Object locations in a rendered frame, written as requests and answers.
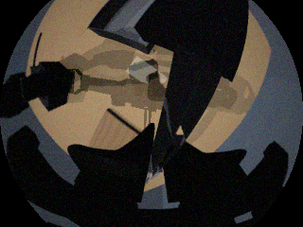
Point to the dark grey roasting tin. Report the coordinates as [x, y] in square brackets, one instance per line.
[116, 20]

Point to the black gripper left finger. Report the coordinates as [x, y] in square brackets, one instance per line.
[128, 164]

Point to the wooden board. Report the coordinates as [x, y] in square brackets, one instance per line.
[112, 132]

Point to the dark grey cylinder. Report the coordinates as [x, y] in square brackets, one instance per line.
[32, 70]

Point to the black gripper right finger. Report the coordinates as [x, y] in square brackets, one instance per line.
[188, 165]

